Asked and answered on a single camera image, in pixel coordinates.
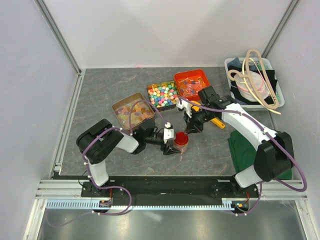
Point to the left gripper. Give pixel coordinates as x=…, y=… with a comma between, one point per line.
x=167, y=150

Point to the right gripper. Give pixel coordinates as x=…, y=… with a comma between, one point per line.
x=192, y=127

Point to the red jar lid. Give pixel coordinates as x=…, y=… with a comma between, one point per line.
x=181, y=138

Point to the clear glass jar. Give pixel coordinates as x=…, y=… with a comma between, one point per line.
x=181, y=148

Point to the yellow plastic scoop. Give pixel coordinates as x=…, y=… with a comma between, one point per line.
x=215, y=120

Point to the brown tin of popsicle candies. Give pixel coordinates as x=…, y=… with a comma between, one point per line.
x=131, y=114

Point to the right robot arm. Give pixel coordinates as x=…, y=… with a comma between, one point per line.
x=273, y=150

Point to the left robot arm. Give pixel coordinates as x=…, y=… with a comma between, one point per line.
x=96, y=143

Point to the tin of colourful star candies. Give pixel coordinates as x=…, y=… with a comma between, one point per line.
x=163, y=95

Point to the orange box of candies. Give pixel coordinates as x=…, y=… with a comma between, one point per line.
x=189, y=83

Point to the spilled popsicle candy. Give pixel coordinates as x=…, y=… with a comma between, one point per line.
x=150, y=169

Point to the green cloth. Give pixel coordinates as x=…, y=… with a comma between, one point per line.
x=242, y=152

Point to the white laundry basket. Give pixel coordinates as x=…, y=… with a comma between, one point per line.
x=247, y=105

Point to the beige clothes hanger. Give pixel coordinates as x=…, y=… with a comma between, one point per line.
x=253, y=82

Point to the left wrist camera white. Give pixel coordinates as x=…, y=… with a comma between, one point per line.
x=168, y=132

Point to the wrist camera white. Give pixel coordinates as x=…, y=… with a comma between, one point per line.
x=185, y=106
x=168, y=132

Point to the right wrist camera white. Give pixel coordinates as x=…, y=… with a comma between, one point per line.
x=185, y=106

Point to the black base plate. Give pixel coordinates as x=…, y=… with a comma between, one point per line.
x=170, y=189

